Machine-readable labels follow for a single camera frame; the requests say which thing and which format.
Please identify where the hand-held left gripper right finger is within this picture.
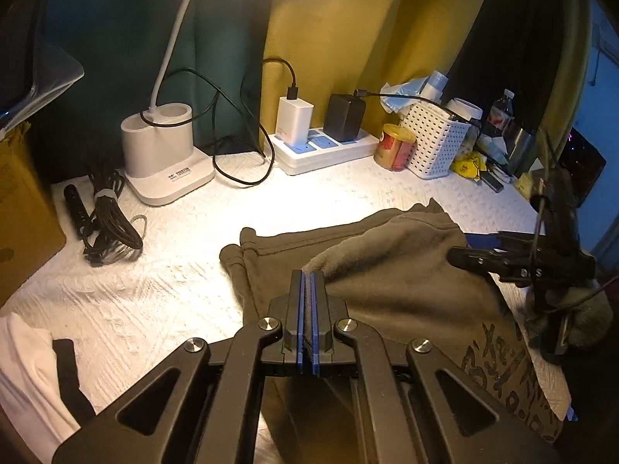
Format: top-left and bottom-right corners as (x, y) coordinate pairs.
(309, 271), (562, 464)

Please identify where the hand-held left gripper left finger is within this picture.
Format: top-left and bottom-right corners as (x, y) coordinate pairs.
(52, 271), (308, 464)

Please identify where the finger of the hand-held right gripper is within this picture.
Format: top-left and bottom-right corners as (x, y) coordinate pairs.
(467, 232), (533, 251)
(447, 246), (513, 276)

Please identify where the dark olive t-shirt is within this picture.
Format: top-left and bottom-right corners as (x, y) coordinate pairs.
(220, 198), (566, 464)

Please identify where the yellow tissue box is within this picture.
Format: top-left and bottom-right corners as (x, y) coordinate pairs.
(515, 159), (547, 199)

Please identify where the yellow snack bag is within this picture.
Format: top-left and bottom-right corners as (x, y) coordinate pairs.
(451, 152), (487, 182)

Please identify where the soft tissue pack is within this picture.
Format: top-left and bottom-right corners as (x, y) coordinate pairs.
(476, 133), (511, 165)

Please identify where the steel tumbler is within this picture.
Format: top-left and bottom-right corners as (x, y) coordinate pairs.
(505, 123), (540, 177)

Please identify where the white perforated basket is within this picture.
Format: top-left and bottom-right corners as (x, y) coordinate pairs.
(399, 99), (471, 179)

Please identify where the red candle jar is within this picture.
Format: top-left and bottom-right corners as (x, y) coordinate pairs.
(374, 123), (417, 171)

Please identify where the white textured bed sheet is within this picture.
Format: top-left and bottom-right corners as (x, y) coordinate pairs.
(0, 147), (576, 464)

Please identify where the clear water bottle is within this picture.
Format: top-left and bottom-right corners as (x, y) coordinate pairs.
(488, 89), (515, 131)

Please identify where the clear jar with white lid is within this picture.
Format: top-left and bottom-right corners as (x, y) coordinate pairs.
(445, 98), (483, 155)

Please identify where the pale spray bottle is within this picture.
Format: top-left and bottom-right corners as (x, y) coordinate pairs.
(421, 70), (450, 102)

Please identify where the white power strip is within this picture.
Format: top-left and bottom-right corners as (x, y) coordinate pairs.
(268, 127), (380, 176)

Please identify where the black charger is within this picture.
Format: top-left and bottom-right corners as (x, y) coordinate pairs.
(323, 94), (364, 143)

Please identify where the white charger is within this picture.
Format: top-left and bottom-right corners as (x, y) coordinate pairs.
(275, 97), (313, 147)

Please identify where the yellow curtain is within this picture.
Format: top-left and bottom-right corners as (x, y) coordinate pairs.
(261, 0), (499, 150)
(532, 0), (593, 136)

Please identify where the white desk lamp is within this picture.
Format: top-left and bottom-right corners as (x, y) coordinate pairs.
(121, 0), (216, 206)

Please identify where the black stick device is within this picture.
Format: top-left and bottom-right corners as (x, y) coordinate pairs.
(64, 184), (92, 239)

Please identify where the white cloth with black stripe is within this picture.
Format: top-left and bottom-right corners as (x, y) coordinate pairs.
(0, 312), (97, 464)

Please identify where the brown cardboard box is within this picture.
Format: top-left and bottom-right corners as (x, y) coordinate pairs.
(0, 121), (67, 307)

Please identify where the clear plastic bag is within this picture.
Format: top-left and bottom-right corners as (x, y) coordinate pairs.
(0, 39), (85, 131)

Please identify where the dark teal curtain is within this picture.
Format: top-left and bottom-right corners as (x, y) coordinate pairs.
(29, 0), (276, 184)

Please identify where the black lamp cable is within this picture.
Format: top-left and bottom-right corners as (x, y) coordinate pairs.
(140, 68), (274, 187)

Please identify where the black cable bundle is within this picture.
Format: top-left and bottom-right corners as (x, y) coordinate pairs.
(83, 160), (148, 268)

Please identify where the black cable of white charger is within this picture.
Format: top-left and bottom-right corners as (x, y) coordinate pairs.
(262, 58), (299, 100)

